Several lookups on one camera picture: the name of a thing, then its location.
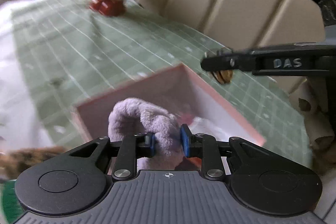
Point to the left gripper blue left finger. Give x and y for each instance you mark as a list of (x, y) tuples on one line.
[(128, 151)]

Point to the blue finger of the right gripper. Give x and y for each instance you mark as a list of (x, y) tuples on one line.
[(228, 62)]

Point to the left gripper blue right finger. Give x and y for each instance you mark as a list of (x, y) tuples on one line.
[(207, 149)]

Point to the lilac plush toy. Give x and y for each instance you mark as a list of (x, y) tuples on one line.
[(135, 116)]

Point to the cardboard tubes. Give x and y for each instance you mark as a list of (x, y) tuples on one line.
[(310, 100)]

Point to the pink cardboard box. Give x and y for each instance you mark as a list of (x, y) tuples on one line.
[(181, 92)]

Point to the beige padded sofa back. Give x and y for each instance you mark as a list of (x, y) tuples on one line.
[(240, 24)]

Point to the green checked tablecloth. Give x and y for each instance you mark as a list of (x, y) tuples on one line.
[(69, 53)]

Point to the white paper sheet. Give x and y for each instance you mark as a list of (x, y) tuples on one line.
[(20, 125)]

